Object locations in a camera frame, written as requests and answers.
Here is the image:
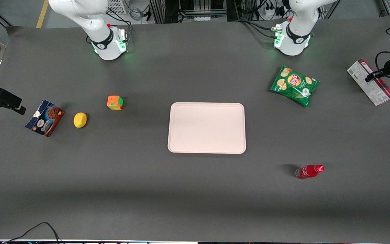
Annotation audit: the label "red cookie box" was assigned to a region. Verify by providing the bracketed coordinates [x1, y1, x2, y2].
[347, 59, 390, 106]

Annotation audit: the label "blue chocolate cookie box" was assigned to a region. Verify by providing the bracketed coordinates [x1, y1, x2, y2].
[25, 100, 65, 137]

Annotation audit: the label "white perforated box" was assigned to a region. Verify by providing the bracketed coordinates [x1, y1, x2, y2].
[106, 0, 128, 15]

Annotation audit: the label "pale pink plastic tray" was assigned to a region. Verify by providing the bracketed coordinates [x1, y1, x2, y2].
[167, 102, 246, 155]

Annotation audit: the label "yellow lemon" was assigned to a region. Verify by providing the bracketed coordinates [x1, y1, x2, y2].
[73, 112, 88, 129]

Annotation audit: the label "green potato chips bag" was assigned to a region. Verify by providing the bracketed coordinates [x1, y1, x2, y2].
[270, 65, 320, 107]

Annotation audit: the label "orange green puzzle cube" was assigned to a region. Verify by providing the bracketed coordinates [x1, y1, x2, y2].
[107, 95, 124, 111]

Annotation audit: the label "white power strip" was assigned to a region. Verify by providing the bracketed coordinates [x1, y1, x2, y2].
[264, 5, 285, 17]

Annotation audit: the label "red soda bottle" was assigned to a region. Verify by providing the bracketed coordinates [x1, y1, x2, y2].
[295, 164, 325, 180]

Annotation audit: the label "dark grey table mat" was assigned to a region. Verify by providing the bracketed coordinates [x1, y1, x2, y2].
[0, 12, 390, 243]

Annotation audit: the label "looped black cable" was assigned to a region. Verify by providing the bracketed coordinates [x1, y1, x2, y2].
[2, 222, 62, 244]

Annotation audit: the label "black left arm base cables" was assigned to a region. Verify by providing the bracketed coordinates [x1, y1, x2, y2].
[237, 19, 278, 39]

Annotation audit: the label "black right arm base cable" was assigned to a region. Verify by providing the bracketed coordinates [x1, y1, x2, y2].
[106, 12, 133, 43]

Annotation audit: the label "grey coiled cable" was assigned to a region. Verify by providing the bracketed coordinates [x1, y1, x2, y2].
[127, 0, 151, 21]

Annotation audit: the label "black metal rack frame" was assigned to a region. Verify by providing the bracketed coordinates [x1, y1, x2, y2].
[149, 0, 260, 24]

